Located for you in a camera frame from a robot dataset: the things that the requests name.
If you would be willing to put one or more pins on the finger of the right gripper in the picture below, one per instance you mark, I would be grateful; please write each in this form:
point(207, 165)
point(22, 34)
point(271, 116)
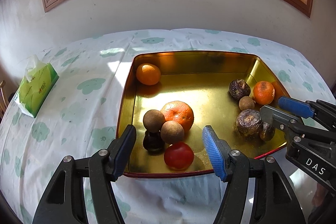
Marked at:
point(277, 118)
point(296, 107)

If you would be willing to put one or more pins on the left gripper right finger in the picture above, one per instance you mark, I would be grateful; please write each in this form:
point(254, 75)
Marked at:
point(218, 152)

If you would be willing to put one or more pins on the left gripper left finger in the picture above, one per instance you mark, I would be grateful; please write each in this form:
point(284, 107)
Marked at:
point(119, 153)

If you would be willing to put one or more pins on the small brown fruit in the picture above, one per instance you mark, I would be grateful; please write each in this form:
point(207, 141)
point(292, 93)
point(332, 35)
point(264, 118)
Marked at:
point(267, 132)

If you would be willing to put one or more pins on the medium orange tangerine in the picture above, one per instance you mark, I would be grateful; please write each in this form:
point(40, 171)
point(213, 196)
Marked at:
point(263, 92)

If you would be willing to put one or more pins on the dark cherry tomato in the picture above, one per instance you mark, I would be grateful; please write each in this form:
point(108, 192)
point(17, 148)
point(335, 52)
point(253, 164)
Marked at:
point(153, 142)

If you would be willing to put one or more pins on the wrinkled passion fruit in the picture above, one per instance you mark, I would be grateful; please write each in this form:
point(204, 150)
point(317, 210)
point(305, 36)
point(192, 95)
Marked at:
point(249, 122)
point(239, 89)

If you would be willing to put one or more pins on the red tomato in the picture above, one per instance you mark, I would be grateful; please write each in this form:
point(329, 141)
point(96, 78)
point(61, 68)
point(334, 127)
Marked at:
point(179, 156)

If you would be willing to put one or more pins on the brown longan single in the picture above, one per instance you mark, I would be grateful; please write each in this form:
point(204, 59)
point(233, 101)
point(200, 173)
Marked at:
point(246, 103)

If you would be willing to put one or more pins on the brown longan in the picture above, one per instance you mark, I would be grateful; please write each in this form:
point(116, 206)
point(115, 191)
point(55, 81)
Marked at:
point(172, 132)
point(153, 120)

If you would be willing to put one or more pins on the large orange tangerine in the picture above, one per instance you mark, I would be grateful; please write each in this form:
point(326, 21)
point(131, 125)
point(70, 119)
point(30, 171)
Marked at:
point(180, 112)

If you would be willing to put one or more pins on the small orange kumquat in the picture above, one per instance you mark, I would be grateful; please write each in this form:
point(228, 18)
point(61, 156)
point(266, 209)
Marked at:
point(148, 74)

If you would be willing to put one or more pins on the person right hand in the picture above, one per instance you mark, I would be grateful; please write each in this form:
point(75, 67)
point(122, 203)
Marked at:
point(323, 207)

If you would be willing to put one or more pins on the red gold toffee tin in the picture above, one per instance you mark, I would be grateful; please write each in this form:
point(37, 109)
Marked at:
point(201, 79)

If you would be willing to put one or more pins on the green tissue pack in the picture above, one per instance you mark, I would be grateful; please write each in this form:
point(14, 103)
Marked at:
point(38, 80)

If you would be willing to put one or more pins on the wooden chair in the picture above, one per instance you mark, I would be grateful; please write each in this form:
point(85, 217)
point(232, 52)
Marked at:
point(3, 100)

